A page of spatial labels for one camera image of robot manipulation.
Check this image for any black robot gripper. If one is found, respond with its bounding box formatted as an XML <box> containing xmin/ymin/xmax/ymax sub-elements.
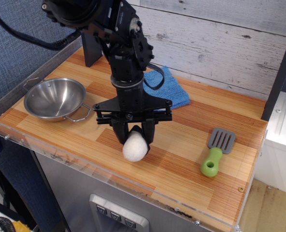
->
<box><xmin>92</xmin><ymin>87</ymin><xmax>172</xmax><ymax>149</ymax></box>

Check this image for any white plush egg black band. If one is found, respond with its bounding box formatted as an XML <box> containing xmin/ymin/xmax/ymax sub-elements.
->
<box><xmin>122</xmin><ymin>130</ymin><xmax>149</xmax><ymax>162</ymax></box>

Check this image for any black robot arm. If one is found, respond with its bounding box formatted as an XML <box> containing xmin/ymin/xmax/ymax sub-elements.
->
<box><xmin>42</xmin><ymin>0</ymin><xmax>172</xmax><ymax>144</ymax></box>

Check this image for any blue folded cloth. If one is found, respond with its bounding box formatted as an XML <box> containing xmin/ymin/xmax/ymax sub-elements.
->
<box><xmin>143</xmin><ymin>66</ymin><xmax>190</xmax><ymax>109</ymax></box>

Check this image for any clear acrylic front guard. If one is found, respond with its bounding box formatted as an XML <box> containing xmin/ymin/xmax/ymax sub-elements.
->
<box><xmin>0</xmin><ymin>117</ymin><xmax>241</xmax><ymax>232</ymax></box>

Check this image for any silver dispenser button panel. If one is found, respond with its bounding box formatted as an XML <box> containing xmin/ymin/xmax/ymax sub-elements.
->
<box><xmin>89</xmin><ymin>194</ymin><xmax>150</xmax><ymax>232</ymax></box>

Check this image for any white ridged side cabinet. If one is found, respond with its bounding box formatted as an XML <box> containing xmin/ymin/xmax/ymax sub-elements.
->
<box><xmin>254</xmin><ymin>92</ymin><xmax>286</xmax><ymax>192</ymax></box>

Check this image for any stainless steel bowl with handles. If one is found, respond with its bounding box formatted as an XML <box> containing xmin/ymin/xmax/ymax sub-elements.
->
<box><xmin>23</xmin><ymin>77</ymin><xmax>91</xmax><ymax>122</ymax></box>

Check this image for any dark grey left post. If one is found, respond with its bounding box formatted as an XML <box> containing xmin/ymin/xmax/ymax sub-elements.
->
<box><xmin>81</xmin><ymin>33</ymin><xmax>102</xmax><ymax>67</ymax></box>

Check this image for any dark grey post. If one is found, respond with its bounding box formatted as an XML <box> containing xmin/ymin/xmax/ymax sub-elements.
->
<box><xmin>81</xmin><ymin>33</ymin><xmax>102</xmax><ymax>67</ymax></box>
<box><xmin>261</xmin><ymin>51</ymin><xmax>286</xmax><ymax>121</ymax></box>

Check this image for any grey spatula green handle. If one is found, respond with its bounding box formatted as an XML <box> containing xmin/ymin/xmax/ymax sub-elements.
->
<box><xmin>200</xmin><ymin>128</ymin><xmax>236</xmax><ymax>177</ymax></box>

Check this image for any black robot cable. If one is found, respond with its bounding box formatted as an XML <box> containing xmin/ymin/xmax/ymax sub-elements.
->
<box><xmin>0</xmin><ymin>4</ymin><xmax>166</xmax><ymax>92</ymax></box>

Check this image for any dark grey right post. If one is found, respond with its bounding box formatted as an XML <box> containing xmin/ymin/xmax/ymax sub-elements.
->
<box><xmin>261</xmin><ymin>51</ymin><xmax>286</xmax><ymax>121</ymax></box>

